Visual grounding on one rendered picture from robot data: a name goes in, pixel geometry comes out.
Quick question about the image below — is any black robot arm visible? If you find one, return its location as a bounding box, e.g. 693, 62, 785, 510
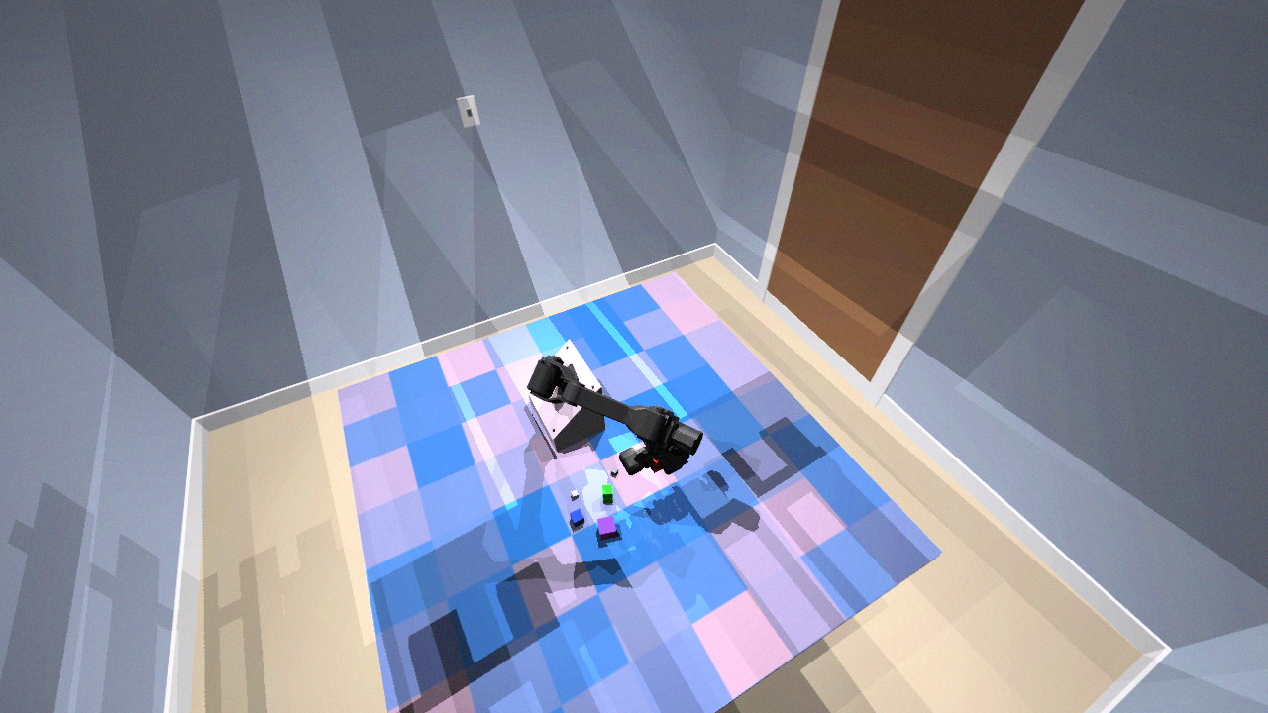
527, 357, 702, 474

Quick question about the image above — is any purple block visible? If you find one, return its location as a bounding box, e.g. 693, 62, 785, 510
597, 516, 616, 540

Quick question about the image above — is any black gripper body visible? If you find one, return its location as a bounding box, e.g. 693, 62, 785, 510
619, 442, 657, 474

